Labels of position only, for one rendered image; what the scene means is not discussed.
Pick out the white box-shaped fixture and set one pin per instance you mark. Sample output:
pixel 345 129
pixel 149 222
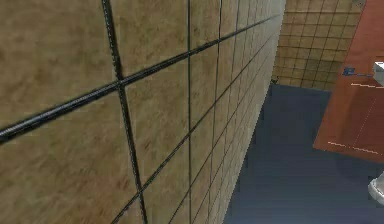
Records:
pixel 379 72

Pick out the grey-white rounded object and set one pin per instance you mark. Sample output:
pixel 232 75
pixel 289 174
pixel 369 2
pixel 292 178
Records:
pixel 378 190

